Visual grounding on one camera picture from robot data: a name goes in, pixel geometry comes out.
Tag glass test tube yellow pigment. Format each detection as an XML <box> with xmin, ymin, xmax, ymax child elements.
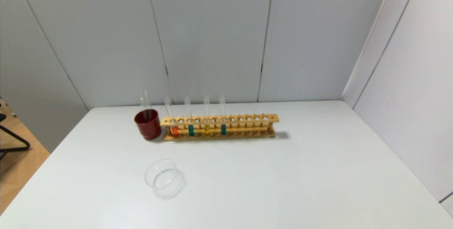
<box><xmin>203</xmin><ymin>96</ymin><xmax>211</xmax><ymax>136</ymax></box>

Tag wooden test tube rack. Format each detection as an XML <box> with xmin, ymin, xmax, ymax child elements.
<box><xmin>160</xmin><ymin>114</ymin><xmax>280</xmax><ymax>142</ymax></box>

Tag black metal stand leg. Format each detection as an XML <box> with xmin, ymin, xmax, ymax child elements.
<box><xmin>0</xmin><ymin>114</ymin><xmax>31</xmax><ymax>159</ymax></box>

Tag clear glass beaker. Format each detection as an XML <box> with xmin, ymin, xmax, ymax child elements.
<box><xmin>144</xmin><ymin>159</ymin><xmax>185</xmax><ymax>198</ymax></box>

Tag glass test tube blue pigment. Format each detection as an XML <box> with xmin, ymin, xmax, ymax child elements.
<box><xmin>184</xmin><ymin>96</ymin><xmax>195</xmax><ymax>137</ymax></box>
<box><xmin>219</xmin><ymin>95</ymin><xmax>227</xmax><ymax>136</ymax></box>

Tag glass test tube red pigment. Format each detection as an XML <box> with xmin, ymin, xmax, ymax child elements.
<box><xmin>164</xmin><ymin>97</ymin><xmax>179</xmax><ymax>137</ymax></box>

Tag dark red plastic cup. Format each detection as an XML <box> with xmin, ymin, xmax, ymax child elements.
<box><xmin>134</xmin><ymin>109</ymin><xmax>162</xmax><ymax>141</ymax></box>

